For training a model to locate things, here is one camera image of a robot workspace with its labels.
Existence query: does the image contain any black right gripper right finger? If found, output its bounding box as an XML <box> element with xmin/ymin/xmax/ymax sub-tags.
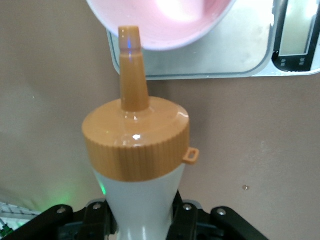
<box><xmin>172</xmin><ymin>191</ymin><xmax>270</xmax><ymax>240</ymax></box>

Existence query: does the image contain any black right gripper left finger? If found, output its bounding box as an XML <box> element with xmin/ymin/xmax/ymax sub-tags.
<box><xmin>4</xmin><ymin>199</ymin><xmax>118</xmax><ymax>240</ymax></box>

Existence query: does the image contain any sauce bottle with orange cap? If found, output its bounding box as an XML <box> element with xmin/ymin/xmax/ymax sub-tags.
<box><xmin>81</xmin><ymin>24</ymin><xmax>201</xmax><ymax>240</ymax></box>

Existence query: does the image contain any pink plastic cup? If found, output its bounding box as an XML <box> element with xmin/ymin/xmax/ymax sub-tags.
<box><xmin>84</xmin><ymin>0</ymin><xmax>237</xmax><ymax>52</ymax></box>

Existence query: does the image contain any brown table cover sheet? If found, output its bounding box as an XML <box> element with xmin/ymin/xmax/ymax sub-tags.
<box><xmin>0</xmin><ymin>0</ymin><xmax>320</xmax><ymax>240</ymax></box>

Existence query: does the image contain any silver digital kitchen scale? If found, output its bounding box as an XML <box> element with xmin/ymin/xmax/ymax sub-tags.
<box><xmin>106</xmin><ymin>0</ymin><xmax>320</xmax><ymax>81</ymax></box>

